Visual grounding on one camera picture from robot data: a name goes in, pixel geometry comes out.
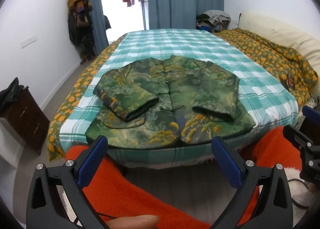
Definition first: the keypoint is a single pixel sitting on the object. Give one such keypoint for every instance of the green landscape print jacket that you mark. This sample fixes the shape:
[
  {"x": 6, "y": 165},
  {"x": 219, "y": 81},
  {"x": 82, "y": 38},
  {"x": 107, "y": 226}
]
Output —
[{"x": 170, "y": 86}]

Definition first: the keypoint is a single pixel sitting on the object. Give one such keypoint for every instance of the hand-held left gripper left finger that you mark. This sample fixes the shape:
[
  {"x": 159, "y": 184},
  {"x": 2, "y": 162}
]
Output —
[{"x": 91, "y": 161}]

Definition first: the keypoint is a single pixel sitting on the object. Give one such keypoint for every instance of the black cloth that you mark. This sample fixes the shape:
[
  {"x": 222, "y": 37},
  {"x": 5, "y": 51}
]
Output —
[{"x": 11, "y": 91}]

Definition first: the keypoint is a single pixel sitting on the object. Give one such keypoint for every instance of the orange floral duvet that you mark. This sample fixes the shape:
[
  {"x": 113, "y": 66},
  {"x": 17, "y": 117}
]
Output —
[{"x": 270, "y": 54}]

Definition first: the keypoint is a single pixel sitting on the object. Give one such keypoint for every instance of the white wall switch panel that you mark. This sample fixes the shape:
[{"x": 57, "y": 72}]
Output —
[{"x": 28, "y": 41}]

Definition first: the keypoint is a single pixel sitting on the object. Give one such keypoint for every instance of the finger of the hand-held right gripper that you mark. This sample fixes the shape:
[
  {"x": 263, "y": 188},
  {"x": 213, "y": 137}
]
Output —
[
  {"x": 311, "y": 114},
  {"x": 296, "y": 135}
]

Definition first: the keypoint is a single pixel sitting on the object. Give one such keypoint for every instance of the dark hanging coats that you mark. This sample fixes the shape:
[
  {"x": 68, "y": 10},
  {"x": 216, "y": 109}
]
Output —
[{"x": 81, "y": 34}]

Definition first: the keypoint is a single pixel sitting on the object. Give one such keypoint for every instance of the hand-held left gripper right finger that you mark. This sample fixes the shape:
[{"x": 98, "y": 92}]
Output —
[{"x": 226, "y": 164}]

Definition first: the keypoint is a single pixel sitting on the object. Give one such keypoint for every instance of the white fluffy cloth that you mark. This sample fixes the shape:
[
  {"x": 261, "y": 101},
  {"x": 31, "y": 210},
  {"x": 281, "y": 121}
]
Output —
[{"x": 297, "y": 189}]

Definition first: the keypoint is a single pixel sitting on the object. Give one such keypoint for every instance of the teal checked blanket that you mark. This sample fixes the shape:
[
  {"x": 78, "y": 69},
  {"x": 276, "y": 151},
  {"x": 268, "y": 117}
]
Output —
[{"x": 170, "y": 41}]

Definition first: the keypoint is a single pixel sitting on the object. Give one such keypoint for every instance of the dark garment behind curtain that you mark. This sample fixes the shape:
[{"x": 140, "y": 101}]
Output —
[{"x": 107, "y": 22}]

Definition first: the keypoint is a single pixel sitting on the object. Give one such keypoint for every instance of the orange floral bed sheet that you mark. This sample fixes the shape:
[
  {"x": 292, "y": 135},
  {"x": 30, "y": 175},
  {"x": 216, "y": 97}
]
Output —
[{"x": 75, "y": 94}]

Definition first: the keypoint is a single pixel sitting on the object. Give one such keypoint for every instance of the dark wooden nightstand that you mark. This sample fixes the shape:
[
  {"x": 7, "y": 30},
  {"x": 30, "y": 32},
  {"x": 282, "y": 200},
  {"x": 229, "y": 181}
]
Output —
[{"x": 25, "y": 121}]

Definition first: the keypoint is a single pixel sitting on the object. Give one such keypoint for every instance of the person's left hand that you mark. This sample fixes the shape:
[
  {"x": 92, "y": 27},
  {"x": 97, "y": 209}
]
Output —
[{"x": 132, "y": 222}]

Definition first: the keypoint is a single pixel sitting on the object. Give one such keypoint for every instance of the pile of clothes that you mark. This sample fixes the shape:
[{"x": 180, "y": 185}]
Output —
[{"x": 212, "y": 20}]

